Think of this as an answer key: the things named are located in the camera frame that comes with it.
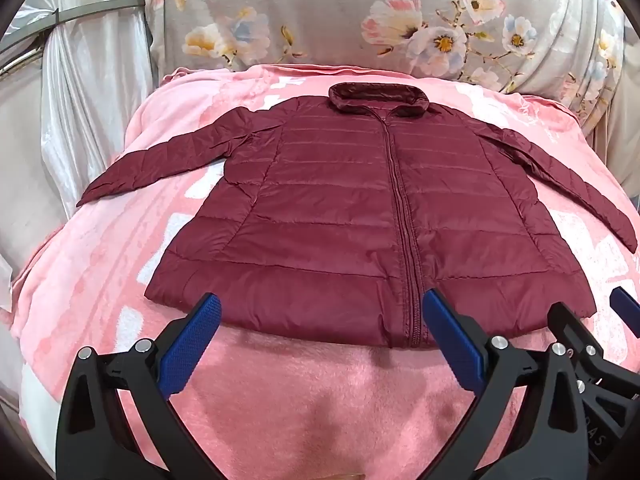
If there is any maroon quilted puffer jacket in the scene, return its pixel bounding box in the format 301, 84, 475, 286
76, 82, 639, 350

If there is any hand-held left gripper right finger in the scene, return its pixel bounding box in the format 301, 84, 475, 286
422, 287, 598, 480

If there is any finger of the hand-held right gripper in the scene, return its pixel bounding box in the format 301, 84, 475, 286
546, 302, 603, 361
610, 286, 640, 337

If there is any pink printed fleece blanket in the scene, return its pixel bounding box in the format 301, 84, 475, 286
10, 64, 640, 480

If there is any white satin curtain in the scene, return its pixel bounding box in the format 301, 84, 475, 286
0, 0, 166, 321

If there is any grey floral bed sheet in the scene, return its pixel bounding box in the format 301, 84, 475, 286
142, 0, 628, 126

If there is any grey metal bar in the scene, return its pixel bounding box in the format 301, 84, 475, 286
0, 0, 147, 56

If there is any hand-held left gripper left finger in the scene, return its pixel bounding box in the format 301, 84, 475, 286
56, 292, 222, 480

